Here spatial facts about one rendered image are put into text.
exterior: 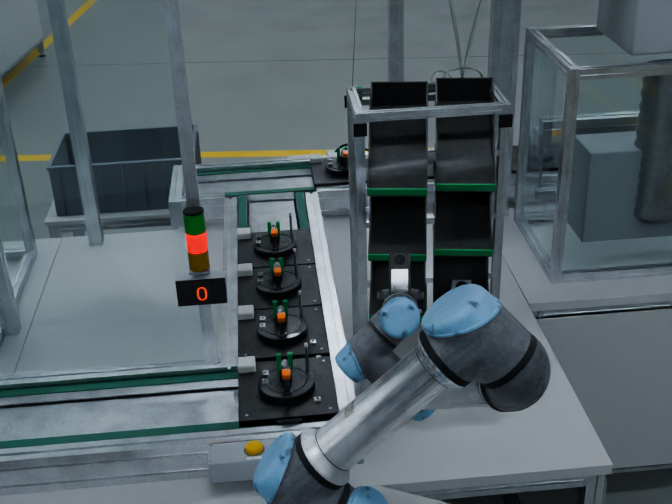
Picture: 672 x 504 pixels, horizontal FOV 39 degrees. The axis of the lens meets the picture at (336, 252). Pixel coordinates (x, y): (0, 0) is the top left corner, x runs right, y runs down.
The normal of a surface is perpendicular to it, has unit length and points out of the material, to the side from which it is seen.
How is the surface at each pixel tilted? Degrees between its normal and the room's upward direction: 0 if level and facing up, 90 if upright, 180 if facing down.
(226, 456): 0
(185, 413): 0
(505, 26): 90
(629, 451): 90
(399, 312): 65
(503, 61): 90
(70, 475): 90
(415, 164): 25
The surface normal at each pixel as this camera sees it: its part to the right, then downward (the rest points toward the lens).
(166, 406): -0.03, -0.88
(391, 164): -0.06, -0.60
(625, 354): 0.10, 0.47
